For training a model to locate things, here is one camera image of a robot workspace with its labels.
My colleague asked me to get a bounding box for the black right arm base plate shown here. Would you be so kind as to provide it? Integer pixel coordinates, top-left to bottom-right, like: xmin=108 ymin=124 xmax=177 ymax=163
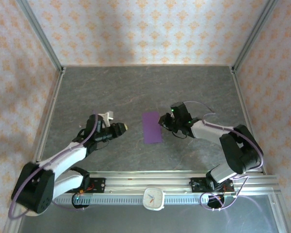
xmin=190 ymin=178 xmax=236 ymax=195

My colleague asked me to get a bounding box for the aluminium mounting rail beam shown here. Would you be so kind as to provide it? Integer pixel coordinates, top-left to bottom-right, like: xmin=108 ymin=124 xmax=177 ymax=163
xmin=16 ymin=171 xmax=281 ymax=195

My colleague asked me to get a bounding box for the grey slotted cable duct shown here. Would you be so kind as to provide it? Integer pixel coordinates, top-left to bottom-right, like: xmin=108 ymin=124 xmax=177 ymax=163
xmin=50 ymin=195 xmax=236 ymax=204

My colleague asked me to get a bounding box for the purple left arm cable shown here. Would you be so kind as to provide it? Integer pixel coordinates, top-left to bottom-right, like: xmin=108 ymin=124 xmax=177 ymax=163
xmin=8 ymin=110 xmax=100 ymax=220

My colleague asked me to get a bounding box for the purple cloth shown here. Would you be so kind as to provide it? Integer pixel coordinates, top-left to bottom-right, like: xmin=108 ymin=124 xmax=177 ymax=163
xmin=142 ymin=111 xmax=163 ymax=144

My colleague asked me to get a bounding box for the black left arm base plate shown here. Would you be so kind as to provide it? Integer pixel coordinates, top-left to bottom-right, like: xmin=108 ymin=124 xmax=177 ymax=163
xmin=72 ymin=178 xmax=107 ymax=194

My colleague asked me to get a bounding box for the black base electronics box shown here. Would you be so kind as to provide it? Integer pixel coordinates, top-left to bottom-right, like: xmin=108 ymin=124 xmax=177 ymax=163
xmin=71 ymin=193 xmax=92 ymax=210
xmin=206 ymin=193 xmax=226 ymax=209

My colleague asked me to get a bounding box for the aluminium corner post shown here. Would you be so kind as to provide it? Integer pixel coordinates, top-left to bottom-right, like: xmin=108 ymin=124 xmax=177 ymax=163
xmin=231 ymin=0 xmax=278 ymax=73
xmin=16 ymin=0 xmax=65 ymax=73

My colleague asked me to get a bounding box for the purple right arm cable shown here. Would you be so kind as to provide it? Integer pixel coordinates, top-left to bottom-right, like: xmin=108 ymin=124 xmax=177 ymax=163
xmin=184 ymin=100 xmax=265 ymax=211

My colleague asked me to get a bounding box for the aluminium side rail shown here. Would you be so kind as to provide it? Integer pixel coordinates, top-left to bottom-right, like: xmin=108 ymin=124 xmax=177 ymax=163
xmin=29 ymin=70 xmax=66 ymax=175
xmin=230 ymin=67 xmax=267 ymax=175

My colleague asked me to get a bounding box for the white square clock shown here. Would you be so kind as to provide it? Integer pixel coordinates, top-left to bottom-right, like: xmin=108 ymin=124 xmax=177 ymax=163
xmin=143 ymin=187 xmax=166 ymax=212

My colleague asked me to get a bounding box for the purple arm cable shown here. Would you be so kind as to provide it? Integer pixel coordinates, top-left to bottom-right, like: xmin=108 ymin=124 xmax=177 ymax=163
xmin=184 ymin=100 xmax=265 ymax=211
xmin=8 ymin=110 xmax=100 ymax=220

